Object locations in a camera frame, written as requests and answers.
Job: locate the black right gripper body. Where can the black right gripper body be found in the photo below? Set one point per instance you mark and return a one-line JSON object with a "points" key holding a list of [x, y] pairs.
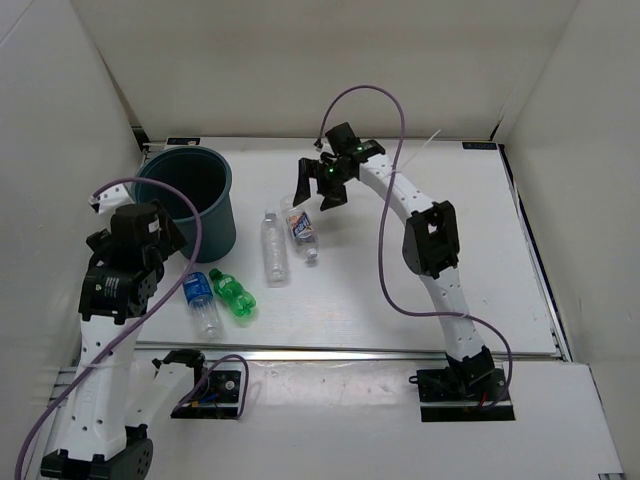
{"points": [[333, 173]]}

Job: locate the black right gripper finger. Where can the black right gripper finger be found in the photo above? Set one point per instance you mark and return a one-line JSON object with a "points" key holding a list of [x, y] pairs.
{"points": [[333, 197], [307, 170]]}

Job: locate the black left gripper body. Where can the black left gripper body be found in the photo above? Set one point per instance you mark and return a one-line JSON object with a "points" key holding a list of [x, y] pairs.
{"points": [[170, 239]]}

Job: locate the clear bottle white blue label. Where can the clear bottle white blue label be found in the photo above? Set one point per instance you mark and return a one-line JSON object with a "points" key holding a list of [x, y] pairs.
{"points": [[300, 229]]}

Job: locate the tall clear plastic bottle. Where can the tall clear plastic bottle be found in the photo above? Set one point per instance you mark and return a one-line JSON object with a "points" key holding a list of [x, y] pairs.
{"points": [[274, 251]]}

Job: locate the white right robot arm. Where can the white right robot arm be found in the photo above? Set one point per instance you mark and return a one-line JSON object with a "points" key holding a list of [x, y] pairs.
{"points": [[430, 248]]}

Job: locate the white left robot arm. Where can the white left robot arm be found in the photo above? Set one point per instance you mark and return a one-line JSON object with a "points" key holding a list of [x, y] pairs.
{"points": [[107, 438]]}

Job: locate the dark teal plastic bin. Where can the dark teal plastic bin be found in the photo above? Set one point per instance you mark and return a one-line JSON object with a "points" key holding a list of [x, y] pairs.
{"points": [[205, 178]]}

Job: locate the green plastic bottle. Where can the green plastic bottle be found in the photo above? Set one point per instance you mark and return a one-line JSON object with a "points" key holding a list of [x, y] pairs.
{"points": [[240, 302]]}

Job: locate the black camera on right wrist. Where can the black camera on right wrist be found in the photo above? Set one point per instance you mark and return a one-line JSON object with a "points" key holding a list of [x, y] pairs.
{"points": [[342, 138]]}

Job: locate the white cable tie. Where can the white cable tie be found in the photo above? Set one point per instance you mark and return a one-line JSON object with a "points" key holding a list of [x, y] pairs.
{"points": [[417, 152]]}

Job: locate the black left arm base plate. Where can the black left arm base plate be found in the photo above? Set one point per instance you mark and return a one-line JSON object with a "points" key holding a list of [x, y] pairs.
{"points": [[222, 397]]}

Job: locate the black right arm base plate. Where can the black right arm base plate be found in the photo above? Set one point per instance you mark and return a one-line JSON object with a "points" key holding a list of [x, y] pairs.
{"points": [[442, 399]]}

